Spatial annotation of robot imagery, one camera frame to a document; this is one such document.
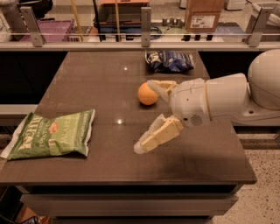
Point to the brown table with drawers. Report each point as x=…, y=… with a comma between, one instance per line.
x=186, y=181

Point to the purple plastic crate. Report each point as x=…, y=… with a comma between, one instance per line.
x=55, y=30

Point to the green jalapeno chip bag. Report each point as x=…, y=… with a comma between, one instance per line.
x=39, y=137

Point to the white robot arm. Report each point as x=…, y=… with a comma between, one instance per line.
x=251, y=99

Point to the blue chip bag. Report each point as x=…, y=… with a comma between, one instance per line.
x=169, y=61

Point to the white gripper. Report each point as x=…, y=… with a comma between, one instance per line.
x=189, y=101

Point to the glass railing with metal posts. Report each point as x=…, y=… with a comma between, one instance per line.
x=133, y=25

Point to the cardboard box with label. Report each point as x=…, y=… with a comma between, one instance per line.
x=202, y=15

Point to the orange fruit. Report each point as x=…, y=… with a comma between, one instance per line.
x=146, y=96

